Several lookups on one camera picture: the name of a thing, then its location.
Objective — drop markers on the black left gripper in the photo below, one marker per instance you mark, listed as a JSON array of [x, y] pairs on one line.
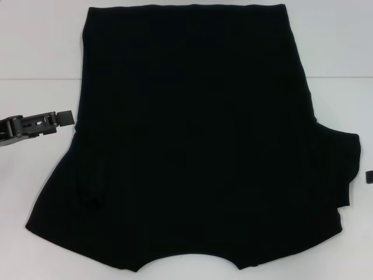
[[10, 129]]

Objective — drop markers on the black shirt with FREE print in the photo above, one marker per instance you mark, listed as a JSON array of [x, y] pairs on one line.
[[186, 131]]

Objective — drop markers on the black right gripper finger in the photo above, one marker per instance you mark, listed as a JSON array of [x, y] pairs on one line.
[[369, 176]]

